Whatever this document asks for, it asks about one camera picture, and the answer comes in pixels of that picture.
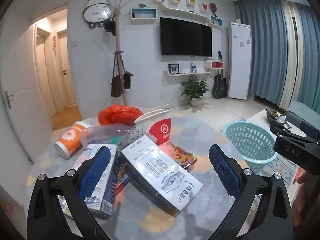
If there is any green potted plant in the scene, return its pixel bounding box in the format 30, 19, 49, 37
181, 75, 210, 108

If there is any black guitar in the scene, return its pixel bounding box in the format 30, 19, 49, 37
212, 67, 227, 99

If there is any cream curtain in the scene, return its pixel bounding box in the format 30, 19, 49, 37
279, 0, 304, 110

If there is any white hallway door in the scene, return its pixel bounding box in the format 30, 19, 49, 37
56, 30, 77, 108

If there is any white milk carton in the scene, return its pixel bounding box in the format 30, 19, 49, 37
121, 140, 203, 212

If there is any orange paper cup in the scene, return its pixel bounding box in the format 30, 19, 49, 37
54, 121, 93, 158

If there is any white standing air conditioner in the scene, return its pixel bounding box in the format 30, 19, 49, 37
227, 22, 252, 100

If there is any brown hanging bag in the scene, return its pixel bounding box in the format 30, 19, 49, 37
111, 52, 123, 98

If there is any black hanging bag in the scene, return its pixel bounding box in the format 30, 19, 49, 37
123, 71, 134, 90

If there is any blue wall cube shelf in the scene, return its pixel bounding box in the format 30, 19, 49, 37
210, 15, 223, 27

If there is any colourful snack packet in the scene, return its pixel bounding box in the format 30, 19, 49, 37
165, 141, 198, 172

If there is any patterned rug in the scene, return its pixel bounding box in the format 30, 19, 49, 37
259, 152, 305, 186

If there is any red and white box shelf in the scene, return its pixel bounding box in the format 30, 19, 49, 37
204, 59, 224, 70

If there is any grey polka-dot packet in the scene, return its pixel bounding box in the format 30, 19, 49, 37
116, 126, 157, 150

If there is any white curved low shelf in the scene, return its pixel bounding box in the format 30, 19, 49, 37
164, 70, 213, 79

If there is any dark blue box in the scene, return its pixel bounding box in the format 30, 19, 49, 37
82, 155, 130, 220

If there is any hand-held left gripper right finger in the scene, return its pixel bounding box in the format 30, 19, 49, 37
209, 144, 293, 240

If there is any white box shelf blue inside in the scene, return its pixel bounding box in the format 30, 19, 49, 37
130, 8, 157, 24

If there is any person's right hand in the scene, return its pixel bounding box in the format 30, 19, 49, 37
292, 171, 320, 222

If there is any dark bowl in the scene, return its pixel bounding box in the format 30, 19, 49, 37
266, 109, 287, 126

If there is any panda wall clock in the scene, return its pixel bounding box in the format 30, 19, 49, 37
83, 0, 116, 29

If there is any blue curtain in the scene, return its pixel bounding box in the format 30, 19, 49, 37
292, 5, 320, 105
234, 0, 292, 105

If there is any red plastic bag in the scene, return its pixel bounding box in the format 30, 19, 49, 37
98, 104, 141, 126

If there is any turquoise plastic basket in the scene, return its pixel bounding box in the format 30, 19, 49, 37
222, 121, 278, 168

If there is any black flat television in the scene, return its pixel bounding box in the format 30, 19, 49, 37
159, 17, 212, 57

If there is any black hat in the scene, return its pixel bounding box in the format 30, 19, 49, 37
104, 17, 116, 36

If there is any clear plastic bottle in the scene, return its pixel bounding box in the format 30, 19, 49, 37
80, 124, 132, 147

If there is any red and white paper cup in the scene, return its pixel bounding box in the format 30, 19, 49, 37
134, 109, 173, 145

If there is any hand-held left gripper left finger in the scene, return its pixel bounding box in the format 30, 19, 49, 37
26, 145, 118, 240

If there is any white door with handle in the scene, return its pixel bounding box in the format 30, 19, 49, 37
0, 25, 53, 164

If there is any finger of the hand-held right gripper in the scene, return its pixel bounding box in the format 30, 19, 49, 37
269, 121, 320, 145
272, 135, 320, 176

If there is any pink coat rack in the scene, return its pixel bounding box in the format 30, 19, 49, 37
111, 0, 130, 105

